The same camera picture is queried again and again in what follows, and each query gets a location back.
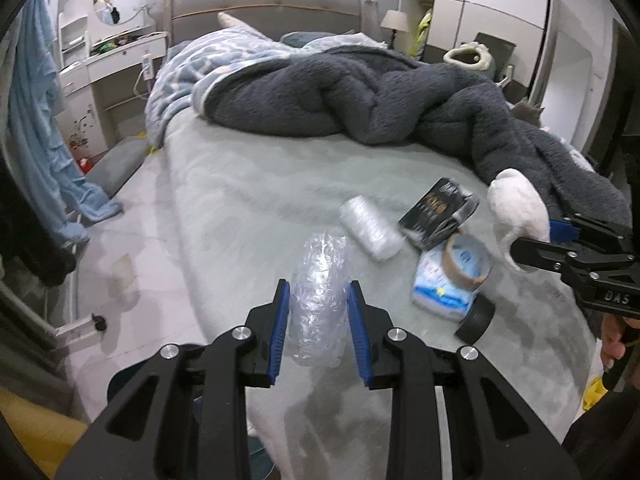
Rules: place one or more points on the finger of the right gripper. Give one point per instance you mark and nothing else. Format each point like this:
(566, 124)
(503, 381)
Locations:
(584, 259)
(592, 233)

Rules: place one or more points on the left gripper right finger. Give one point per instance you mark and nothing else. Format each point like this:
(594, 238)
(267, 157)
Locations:
(390, 358)

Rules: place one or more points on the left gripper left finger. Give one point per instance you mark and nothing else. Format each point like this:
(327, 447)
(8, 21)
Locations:
(247, 356)

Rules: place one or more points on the blue white tissue pack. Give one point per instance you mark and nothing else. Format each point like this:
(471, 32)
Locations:
(434, 292)

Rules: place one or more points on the clear bubble wrap roll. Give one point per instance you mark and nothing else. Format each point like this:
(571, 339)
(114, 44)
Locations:
(317, 326)

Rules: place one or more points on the black tape roll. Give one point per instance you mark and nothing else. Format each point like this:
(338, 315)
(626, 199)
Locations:
(476, 321)

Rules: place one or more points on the brown tape roll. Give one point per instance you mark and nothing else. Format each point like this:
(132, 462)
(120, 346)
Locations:
(466, 262)

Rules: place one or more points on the black snack wrapper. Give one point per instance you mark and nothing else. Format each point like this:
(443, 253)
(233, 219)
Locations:
(438, 214)

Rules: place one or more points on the person right hand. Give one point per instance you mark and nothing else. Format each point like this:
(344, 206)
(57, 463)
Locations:
(612, 329)

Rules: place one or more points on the white plastic wrap roll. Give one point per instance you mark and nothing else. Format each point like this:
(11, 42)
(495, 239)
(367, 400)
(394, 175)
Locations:
(380, 239)

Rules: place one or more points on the white clothes rack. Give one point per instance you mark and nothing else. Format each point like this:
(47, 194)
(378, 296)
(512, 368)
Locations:
(71, 325)

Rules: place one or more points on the cream plush cat bed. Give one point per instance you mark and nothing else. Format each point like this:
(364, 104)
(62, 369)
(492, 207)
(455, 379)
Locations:
(472, 56)

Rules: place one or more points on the yellow curtain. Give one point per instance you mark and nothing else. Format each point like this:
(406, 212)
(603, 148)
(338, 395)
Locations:
(45, 435)

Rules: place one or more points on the grey floor cushion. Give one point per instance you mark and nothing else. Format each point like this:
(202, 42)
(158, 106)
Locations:
(118, 165)

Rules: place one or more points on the white wardrobe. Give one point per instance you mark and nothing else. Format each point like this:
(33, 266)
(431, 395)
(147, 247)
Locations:
(518, 33)

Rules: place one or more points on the light blue hanging garment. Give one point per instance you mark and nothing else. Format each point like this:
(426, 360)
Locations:
(50, 177)

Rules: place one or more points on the dark grey fleece blanket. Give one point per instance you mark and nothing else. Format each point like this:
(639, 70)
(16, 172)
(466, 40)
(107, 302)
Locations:
(376, 97)

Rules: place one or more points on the white bedside lamp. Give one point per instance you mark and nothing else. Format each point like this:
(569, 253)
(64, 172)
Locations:
(395, 21)

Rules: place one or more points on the blue white patterned quilt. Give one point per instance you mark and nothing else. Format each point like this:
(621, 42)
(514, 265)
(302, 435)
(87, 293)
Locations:
(186, 78)

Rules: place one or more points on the white power strip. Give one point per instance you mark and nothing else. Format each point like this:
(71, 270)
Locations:
(147, 67)

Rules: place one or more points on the white pillow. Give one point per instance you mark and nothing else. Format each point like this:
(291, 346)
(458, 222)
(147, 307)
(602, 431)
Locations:
(227, 20)

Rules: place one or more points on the white dressing table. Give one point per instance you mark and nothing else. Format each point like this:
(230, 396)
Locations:
(101, 76)

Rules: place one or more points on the grey padded headboard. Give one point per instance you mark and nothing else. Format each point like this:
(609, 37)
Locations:
(190, 19)

